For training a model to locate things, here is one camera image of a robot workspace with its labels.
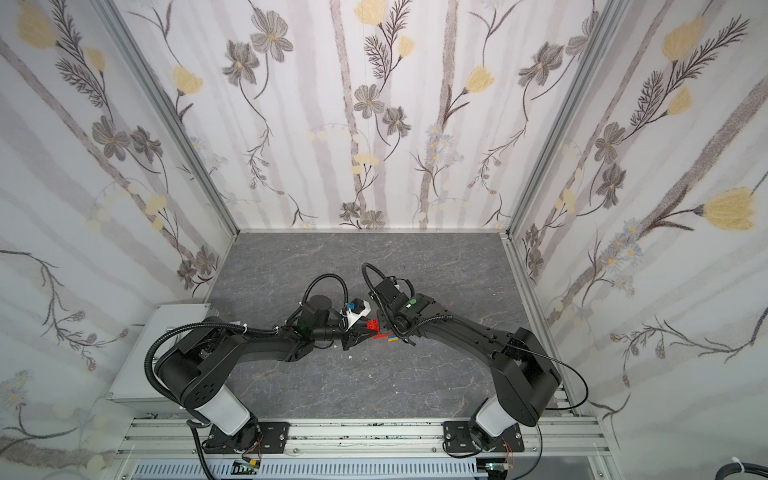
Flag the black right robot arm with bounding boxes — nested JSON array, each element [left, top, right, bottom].
[[371, 280, 562, 449]]

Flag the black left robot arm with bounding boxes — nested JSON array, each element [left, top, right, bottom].
[[143, 295, 371, 453]]

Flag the small green circuit board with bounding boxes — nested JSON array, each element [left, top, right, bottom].
[[231, 461, 260, 475]]

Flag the grey metal control box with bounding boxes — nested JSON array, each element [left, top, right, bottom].
[[108, 303, 218, 412]]

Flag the black corrugated cable conduit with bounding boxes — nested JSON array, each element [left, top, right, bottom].
[[143, 320, 277, 409]]

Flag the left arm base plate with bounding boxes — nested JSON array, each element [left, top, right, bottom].
[[202, 421, 291, 454]]

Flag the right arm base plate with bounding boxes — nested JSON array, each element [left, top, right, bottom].
[[442, 420, 525, 456]]

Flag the white slotted cable duct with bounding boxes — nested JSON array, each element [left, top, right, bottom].
[[127, 458, 487, 479]]

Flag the aluminium frame rail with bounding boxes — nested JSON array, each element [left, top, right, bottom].
[[116, 417, 610, 460]]

